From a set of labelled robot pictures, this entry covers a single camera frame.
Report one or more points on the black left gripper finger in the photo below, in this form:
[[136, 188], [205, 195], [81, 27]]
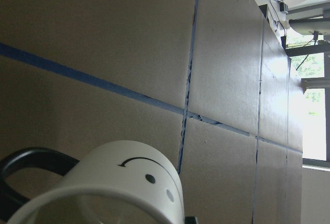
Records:
[[191, 220]]

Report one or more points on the white smiley face mug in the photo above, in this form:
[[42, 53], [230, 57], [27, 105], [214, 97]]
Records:
[[118, 182]]

